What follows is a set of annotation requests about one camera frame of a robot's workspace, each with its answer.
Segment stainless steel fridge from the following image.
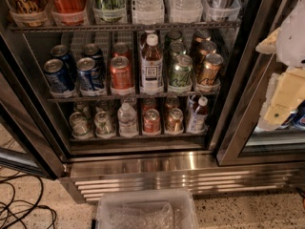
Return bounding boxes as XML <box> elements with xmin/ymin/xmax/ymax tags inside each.
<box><xmin>0</xmin><ymin>0</ymin><xmax>305</xmax><ymax>202</ymax></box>

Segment front blue pepsi can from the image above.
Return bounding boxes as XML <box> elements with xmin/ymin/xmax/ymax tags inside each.
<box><xmin>76</xmin><ymin>57</ymin><xmax>106</xmax><ymax>96</ymax></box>

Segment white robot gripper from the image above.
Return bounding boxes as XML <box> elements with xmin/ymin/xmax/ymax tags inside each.
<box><xmin>255</xmin><ymin>0</ymin><xmax>305</xmax><ymax>131</ymax></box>

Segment rear gold lacroix can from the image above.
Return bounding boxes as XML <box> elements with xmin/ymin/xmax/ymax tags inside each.
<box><xmin>191</xmin><ymin>29</ymin><xmax>211</xmax><ymax>52</ymax></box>

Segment black floor cables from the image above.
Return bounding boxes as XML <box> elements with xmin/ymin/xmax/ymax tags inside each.
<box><xmin>0</xmin><ymin>165</ymin><xmax>58</xmax><ymax>229</ymax></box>

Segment rear blue soda can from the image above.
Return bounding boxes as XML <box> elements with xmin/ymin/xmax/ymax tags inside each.
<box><xmin>51</xmin><ymin>45</ymin><xmax>77</xmax><ymax>82</ymax></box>

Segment bottom copper can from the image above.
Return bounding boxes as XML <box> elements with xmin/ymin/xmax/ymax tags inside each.
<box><xmin>165</xmin><ymin>108</ymin><xmax>183</xmax><ymax>135</ymax></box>

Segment top silver can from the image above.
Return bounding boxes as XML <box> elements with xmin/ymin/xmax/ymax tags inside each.
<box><xmin>205</xmin><ymin>0</ymin><xmax>240</xmax><ymax>22</ymax></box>

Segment rear orange soda can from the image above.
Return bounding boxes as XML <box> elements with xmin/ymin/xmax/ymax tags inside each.
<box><xmin>112</xmin><ymin>42</ymin><xmax>132</xmax><ymax>60</ymax></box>

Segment blue pepsi can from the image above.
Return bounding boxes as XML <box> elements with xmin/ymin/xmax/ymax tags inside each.
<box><xmin>76</xmin><ymin>57</ymin><xmax>106</xmax><ymax>96</ymax></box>
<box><xmin>82</xmin><ymin>43</ymin><xmax>106</xmax><ymax>78</ymax></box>

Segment bottom orange can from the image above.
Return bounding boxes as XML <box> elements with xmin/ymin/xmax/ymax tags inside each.
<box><xmin>143</xmin><ymin>109</ymin><xmax>161</xmax><ymax>135</ymax></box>

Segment rear blue pepsi can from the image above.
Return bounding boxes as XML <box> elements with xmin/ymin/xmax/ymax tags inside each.
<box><xmin>82</xmin><ymin>43</ymin><xmax>106</xmax><ymax>78</ymax></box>

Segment white label tea bottle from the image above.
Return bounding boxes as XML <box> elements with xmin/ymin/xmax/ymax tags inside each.
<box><xmin>141</xmin><ymin>33</ymin><xmax>164</xmax><ymax>94</ymax></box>

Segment silver can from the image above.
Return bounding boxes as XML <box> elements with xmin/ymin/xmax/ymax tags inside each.
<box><xmin>94</xmin><ymin>111</ymin><xmax>114</xmax><ymax>138</ymax></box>
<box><xmin>70</xmin><ymin>112</ymin><xmax>93</xmax><ymax>140</ymax></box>
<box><xmin>205</xmin><ymin>0</ymin><xmax>240</xmax><ymax>22</ymax></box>

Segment front green lacroix can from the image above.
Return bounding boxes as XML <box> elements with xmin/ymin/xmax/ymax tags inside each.
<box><xmin>168</xmin><ymin>54</ymin><xmax>193</xmax><ymax>93</ymax></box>

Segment orange soda can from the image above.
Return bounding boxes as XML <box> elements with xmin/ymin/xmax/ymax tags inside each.
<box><xmin>110</xmin><ymin>56</ymin><xmax>135</xmax><ymax>95</ymax></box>
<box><xmin>112</xmin><ymin>42</ymin><xmax>132</xmax><ymax>60</ymax></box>

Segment green lacroix can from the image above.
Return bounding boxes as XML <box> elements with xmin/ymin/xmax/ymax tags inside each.
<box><xmin>95</xmin><ymin>0</ymin><xmax>126</xmax><ymax>23</ymax></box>
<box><xmin>169</xmin><ymin>41</ymin><xmax>187</xmax><ymax>64</ymax></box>
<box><xmin>168</xmin><ymin>54</ymin><xmax>193</xmax><ymax>93</ymax></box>

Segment top red cola can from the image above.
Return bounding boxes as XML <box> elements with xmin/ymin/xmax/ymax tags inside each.
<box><xmin>51</xmin><ymin>0</ymin><xmax>86</xmax><ymax>26</ymax></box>

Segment open left fridge door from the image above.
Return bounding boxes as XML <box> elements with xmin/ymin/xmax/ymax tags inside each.
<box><xmin>0</xmin><ymin>38</ymin><xmax>65</xmax><ymax>179</ymax></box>

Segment small clear water bottle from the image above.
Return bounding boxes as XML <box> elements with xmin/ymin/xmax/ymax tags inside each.
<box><xmin>117</xmin><ymin>102</ymin><xmax>138</xmax><ymax>137</ymax></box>

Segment front orange soda can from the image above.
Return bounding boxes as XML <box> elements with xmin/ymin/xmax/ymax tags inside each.
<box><xmin>110</xmin><ymin>56</ymin><xmax>135</xmax><ymax>95</ymax></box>

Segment front gold lacroix can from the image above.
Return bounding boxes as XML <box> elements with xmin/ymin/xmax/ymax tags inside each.
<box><xmin>195</xmin><ymin>53</ymin><xmax>224</xmax><ymax>92</ymax></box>

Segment top clear water bottle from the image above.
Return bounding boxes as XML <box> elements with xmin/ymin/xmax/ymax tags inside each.
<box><xmin>132</xmin><ymin>0</ymin><xmax>164</xmax><ymax>25</ymax></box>

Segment blue pepsi can right compartment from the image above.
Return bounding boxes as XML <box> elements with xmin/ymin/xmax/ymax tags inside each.
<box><xmin>293</xmin><ymin>104</ymin><xmax>305</xmax><ymax>130</ymax></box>

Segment gold lacroix can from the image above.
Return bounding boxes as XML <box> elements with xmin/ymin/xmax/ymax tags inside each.
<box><xmin>191</xmin><ymin>29</ymin><xmax>211</xmax><ymax>52</ymax></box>
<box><xmin>195</xmin><ymin>53</ymin><xmax>224</xmax><ymax>92</ymax></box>
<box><xmin>194</xmin><ymin>40</ymin><xmax>217</xmax><ymax>73</ymax></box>

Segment front blue soda can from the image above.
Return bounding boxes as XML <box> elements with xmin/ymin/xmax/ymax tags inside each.
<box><xmin>43</xmin><ymin>59</ymin><xmax>75</xmax><ymax>98</ymax></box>

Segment right glass fridge door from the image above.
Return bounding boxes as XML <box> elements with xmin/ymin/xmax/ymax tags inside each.
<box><xmin>216</xmin><ymin>0</ymin><xmax>305</xmax><ymax>166</ymax></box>

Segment middle gold lacroix can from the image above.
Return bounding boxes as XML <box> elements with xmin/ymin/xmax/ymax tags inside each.
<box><xmin>194</xmin><ymin>40</ymin><xmax>217</xmax><ymax>73</ymax></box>

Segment top green lacroix can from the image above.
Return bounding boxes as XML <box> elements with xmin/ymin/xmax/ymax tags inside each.
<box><xmin>95</xmin><ymin>0</ymin><xmax>126</xmax><ymax>23</ymax></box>

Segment clear plastic storage bin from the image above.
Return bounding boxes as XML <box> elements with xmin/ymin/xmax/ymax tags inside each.
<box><xmin>96</xmin><ymin>189</ymin><xmax>199</xmax><ymax>229</ymax></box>

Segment bottom left silver can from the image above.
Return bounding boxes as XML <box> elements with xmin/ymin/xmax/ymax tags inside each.
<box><xmin>70</xmin><ymin>112</ymin><xmax>93</xmax><ymax>140</ymax></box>

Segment blue label tea bottle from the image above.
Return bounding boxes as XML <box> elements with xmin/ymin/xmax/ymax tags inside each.
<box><xmin>187</xmin><ymin>96</ymin><xmax>208</xmax><ymax>134</ymax></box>
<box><xmin>188</xmin><ymin>94</ymin><xmax>198</xmax><ymax>112</ymax></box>

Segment top yellow lacroix can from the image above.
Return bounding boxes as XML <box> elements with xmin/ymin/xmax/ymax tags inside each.
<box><xmin>8</xmin><ymin>0</ymin><xmax>51</xmax><ymax>27</ymax></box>

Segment middle green lacroix can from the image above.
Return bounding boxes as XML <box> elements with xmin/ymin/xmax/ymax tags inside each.
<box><xmin>169</xmin><ymin>41</ymin><xmax>187</xmax><ymax>64</ymax></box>

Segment blue soda can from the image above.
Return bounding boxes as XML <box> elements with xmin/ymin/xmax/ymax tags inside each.
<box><xmin>43</xmin><ymin>59</ymin><xmax>75</xmax><ymax>98</ymax></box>
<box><xmin>51</xmin><ymin>45</ymin><xmax>77</xmax><ymax>82</ymax></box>

